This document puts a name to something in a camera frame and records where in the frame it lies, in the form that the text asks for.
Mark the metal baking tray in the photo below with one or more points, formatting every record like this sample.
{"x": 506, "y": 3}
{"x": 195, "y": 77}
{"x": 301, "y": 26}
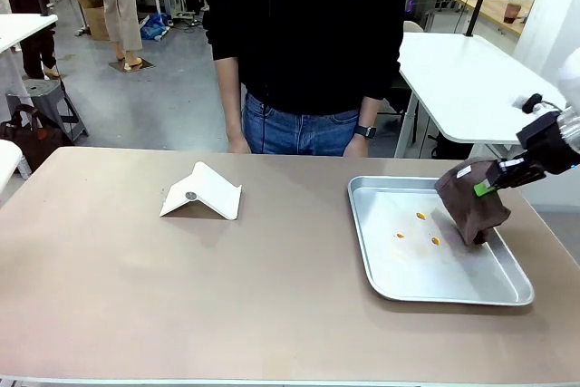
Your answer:
{"x": 430, "y": 273}

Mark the black sweater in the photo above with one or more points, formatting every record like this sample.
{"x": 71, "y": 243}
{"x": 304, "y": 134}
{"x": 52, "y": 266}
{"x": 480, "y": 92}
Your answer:
{"x": 308, "y": 29}

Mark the person's left hand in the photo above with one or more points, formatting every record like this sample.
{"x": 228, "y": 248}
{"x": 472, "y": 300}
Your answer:
{"x": 356, "y": 148}

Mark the wooden top table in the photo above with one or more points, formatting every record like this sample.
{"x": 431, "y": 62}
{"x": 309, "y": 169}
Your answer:
{"x": 494, "y": 11}

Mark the large white table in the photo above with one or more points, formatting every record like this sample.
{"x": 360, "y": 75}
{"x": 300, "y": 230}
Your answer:
{"x": 462, "y": 83}

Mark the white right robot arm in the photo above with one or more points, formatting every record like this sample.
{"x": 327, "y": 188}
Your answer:
{"x": 572, "y": 88}

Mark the blue plastic bag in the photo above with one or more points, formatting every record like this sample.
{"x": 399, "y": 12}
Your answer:
{"x": 154, "y": 26}

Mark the person's left forearm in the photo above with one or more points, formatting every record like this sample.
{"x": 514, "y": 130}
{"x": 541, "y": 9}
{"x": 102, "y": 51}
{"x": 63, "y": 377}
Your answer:
{"x": 369, "y": 110}

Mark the cup with dark drink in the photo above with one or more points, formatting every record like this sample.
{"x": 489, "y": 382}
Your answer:
{"x": 512, "y": 11}

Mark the black wrist watch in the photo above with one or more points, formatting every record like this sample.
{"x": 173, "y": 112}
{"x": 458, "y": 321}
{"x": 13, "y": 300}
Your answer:
{"x": 364, "y": 131}

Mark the dark red bag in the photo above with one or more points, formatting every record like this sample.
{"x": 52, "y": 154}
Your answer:
{"x": 36, "y": 142}

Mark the figure in beige trousers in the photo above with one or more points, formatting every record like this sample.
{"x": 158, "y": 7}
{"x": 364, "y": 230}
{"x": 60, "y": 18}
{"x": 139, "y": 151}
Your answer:
{"x": 120, "y": 6}

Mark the brown towel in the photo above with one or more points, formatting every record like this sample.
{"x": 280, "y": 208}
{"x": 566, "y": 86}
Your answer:
{"x": 471, "y": 206}

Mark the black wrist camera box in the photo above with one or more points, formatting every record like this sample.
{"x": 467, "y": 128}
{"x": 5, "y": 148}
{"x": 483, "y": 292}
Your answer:
{"x": 539, "y": 131}

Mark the cardboard box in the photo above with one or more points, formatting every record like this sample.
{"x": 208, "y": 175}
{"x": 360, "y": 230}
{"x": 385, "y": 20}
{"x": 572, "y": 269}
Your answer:
{"x": 93, "y": 13}

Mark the small white table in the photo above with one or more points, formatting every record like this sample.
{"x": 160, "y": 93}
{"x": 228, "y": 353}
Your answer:
{"x": 22, "y": 26}

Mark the person's right forearm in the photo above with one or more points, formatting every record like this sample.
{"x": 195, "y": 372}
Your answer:
{"x": 228, "y": 97}

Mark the white side table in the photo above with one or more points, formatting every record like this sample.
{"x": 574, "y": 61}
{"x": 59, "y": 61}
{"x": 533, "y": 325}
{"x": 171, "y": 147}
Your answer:
{"x": 8, "y": 160}

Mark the metal floor plate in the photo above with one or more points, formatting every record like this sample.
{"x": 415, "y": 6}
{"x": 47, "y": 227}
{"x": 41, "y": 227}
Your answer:
{"x": 131, "y": 65}

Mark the person's right hand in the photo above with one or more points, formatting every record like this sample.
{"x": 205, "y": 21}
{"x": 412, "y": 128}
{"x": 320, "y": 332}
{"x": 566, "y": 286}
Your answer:
{"x": 238, "y": 146}

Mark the grey metal stool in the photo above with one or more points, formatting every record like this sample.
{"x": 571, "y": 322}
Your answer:
{"x": 45, "y": 101}

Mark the person in dark clothes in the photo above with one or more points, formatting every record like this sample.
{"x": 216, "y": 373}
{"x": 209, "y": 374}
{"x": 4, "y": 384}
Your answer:
{"x": 31, "y": 6}

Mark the white folded tablet stand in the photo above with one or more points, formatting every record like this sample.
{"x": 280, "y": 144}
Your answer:
{"x": 213, "y": 199}

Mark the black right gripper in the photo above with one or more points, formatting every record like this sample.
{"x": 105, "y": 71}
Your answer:
{"x": 544, "y": 162}

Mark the blue jeans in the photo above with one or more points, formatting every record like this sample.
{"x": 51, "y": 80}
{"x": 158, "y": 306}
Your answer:
{"x": 299, "y": 133}

